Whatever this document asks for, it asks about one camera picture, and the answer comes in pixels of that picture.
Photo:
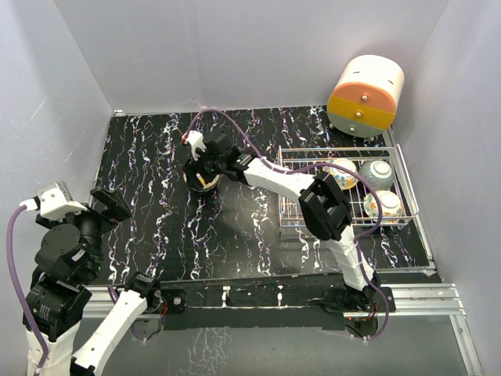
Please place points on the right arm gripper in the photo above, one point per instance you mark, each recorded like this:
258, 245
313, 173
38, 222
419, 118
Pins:
192, 168

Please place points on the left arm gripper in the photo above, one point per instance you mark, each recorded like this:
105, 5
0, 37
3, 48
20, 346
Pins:
117, 209

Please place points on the yellow blue mandala bowl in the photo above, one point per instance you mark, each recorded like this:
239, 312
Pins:
199, 184

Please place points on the orange blue ornate bowl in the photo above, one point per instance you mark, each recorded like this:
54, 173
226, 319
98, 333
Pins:
344, 180

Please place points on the grey hexagon red-rim bowl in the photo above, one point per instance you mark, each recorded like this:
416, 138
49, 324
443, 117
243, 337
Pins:
379, 174

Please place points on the white floral leaf bowl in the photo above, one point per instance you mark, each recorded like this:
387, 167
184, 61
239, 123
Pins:
390, 203

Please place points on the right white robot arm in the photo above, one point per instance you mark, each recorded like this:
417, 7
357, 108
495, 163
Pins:
361, 284

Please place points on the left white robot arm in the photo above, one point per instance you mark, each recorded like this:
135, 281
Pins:
67, 261

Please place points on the round pastel drawer cabinet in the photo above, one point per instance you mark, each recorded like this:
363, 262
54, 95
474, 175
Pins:
365, 99

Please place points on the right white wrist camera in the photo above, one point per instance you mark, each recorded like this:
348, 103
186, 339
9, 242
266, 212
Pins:
195, 140

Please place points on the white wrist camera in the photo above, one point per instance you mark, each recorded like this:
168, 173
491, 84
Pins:
195, 140
53, 202

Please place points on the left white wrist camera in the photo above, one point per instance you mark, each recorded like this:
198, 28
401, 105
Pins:
53, 202

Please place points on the white wire dish rack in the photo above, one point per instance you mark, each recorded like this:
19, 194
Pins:
319, 200

